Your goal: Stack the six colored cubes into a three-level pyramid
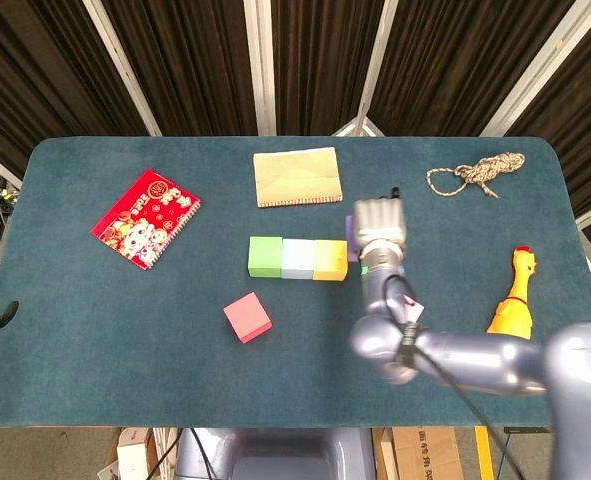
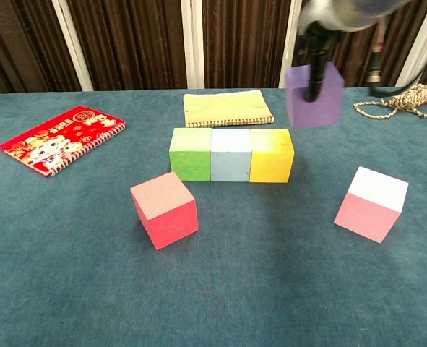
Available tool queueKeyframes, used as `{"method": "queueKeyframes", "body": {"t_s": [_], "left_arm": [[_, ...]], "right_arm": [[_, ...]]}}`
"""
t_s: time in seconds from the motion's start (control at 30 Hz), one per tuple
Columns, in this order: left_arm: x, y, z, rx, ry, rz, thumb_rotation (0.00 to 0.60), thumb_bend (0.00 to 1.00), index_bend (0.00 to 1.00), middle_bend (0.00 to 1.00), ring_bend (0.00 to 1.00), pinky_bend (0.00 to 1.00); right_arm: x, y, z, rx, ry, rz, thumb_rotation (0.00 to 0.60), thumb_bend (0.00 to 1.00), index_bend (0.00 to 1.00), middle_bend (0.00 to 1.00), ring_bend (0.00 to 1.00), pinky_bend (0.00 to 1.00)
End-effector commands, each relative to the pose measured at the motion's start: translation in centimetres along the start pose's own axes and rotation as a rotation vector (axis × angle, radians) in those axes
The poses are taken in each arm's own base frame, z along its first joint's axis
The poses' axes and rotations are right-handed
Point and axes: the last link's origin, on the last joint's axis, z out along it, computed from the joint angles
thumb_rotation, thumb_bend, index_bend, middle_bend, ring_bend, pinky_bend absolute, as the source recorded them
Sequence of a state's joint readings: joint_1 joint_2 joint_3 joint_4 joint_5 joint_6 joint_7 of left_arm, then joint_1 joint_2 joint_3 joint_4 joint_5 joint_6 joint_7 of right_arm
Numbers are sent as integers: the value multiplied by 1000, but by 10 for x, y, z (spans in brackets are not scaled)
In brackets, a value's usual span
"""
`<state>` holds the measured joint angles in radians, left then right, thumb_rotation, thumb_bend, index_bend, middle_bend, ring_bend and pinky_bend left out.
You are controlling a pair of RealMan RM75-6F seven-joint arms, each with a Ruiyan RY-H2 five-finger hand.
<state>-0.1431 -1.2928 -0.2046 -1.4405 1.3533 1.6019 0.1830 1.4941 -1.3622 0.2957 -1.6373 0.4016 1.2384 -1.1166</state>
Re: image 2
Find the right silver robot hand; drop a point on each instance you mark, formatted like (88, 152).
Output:
(318, 43)

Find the purple foam cube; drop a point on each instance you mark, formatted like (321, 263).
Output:
(328, 105)

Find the yellow foam cube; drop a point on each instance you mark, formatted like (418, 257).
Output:
(271, 166)

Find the green foam cube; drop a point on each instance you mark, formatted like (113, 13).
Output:
(189, 162)

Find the pale yellow spiral notebook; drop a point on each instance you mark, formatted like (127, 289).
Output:
(224, 108)

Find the light blue foam cube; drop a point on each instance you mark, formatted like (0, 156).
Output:
(231, 162)

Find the pink foam cube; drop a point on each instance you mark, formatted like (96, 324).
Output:
(368, 217)

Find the dark brown pleated curtain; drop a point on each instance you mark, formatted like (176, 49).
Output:
(133, 43)

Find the red foam cube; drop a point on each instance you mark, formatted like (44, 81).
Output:
(170, 224)

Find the teal felt table cover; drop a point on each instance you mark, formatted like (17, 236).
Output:
(235, 289)

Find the red spiral notebook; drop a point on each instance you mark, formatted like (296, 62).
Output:
(54, 133)

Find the white metal frame post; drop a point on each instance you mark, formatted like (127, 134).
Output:
(192, 43)
(290, 21)
(415, 61)
(72, 43)

